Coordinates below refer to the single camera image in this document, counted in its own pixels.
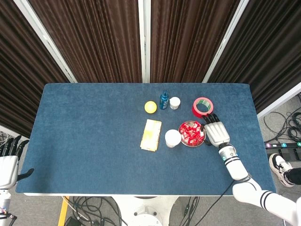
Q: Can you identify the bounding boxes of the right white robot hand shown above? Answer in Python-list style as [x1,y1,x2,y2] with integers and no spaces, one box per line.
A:
[199,113,231,148]

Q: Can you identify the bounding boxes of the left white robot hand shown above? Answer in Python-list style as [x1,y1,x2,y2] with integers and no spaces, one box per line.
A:
[0,135,35,189]

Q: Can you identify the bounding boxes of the red candies heap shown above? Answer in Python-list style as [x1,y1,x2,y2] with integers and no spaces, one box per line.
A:
[179,121,205,145]

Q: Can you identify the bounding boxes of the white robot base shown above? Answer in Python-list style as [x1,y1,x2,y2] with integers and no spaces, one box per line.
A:
[112,195,179,226]

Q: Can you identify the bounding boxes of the silver metal plate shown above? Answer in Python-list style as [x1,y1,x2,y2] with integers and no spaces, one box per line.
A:
[178,120,206,147]

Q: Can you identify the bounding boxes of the white paper cup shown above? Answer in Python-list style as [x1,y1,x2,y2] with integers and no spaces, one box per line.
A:
[164,129,182,148]

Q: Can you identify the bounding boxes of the red tape roll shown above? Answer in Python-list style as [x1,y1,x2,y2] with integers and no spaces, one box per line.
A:
[192,97,214,119]

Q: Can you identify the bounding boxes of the small white jar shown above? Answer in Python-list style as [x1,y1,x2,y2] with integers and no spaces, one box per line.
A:
[169,97,181,110]

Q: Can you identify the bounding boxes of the blue spray bottle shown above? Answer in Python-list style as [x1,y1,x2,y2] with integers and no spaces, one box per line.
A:
[159,90,169,110]

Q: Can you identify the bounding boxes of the black power strip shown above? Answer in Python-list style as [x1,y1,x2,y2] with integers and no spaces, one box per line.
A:
[264,141,301,149]

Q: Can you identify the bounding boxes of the yellow bar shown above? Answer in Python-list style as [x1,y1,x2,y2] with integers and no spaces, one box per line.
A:
[57,196,70,226]

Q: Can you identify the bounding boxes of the yellow ball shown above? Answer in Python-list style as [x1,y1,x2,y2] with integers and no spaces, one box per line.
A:
[144,100,158,114]

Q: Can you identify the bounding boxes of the white and black sneaker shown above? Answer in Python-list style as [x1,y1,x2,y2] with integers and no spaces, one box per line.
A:
[269,153,296,188]

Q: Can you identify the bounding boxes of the black floor box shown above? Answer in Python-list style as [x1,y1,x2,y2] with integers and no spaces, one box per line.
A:
[278,148,301,162]

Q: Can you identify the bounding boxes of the brown pleated curtain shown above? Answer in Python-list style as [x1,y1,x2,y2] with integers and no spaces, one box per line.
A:
[0,0,71,138]
[150,0,241,83]
[208,0,301,113]
[28,0,143,83]

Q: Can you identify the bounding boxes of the blue table cloth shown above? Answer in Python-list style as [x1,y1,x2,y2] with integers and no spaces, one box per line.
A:
[15,82,277,195]

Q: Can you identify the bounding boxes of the black trouser leg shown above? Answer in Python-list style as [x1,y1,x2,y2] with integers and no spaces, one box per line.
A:
[288,168,301,186]

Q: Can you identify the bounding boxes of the grey cable bundle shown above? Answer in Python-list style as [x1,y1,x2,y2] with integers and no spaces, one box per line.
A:
[0,131,10,145]

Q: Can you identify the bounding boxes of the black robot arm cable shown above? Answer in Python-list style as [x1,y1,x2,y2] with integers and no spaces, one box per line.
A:
[206,180,236,226]

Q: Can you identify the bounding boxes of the black cable bundle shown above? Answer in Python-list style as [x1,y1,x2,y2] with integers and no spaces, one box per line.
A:
[263,94,301,144]
[67,196,129,226]
[180,196,200,226]

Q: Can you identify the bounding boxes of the white table frame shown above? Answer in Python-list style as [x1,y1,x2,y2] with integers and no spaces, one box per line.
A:
[23,192,236,197]

